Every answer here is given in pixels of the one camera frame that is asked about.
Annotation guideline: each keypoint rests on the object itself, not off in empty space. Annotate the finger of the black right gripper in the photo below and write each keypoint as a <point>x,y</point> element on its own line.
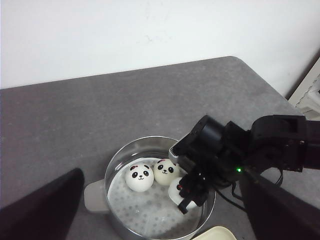
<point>193,188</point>

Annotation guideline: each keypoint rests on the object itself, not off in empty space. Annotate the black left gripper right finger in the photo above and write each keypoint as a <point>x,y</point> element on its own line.
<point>276,214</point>

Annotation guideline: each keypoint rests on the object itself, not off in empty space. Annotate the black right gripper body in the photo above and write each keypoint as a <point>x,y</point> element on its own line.
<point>213,152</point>

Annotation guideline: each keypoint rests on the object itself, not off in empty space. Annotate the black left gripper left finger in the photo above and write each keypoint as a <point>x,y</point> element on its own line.
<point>45,214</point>

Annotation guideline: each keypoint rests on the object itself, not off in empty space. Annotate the panda bun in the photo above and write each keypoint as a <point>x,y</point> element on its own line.
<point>165,171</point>
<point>139,177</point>
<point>174,191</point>

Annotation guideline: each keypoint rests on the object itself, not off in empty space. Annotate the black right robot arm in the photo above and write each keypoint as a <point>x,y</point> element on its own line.
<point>284,142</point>

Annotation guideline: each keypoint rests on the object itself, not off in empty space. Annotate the white perforated steamer liner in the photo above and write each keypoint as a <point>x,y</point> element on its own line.
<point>150,213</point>

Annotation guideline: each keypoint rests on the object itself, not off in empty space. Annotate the cream plastic tray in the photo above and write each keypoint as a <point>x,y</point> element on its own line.
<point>216,233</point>

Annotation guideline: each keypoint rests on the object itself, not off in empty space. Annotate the stainless steel steamer pot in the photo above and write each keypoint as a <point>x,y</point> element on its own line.
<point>96,193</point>

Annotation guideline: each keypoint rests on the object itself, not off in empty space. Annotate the white foam box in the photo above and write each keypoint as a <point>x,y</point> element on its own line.
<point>305,94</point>

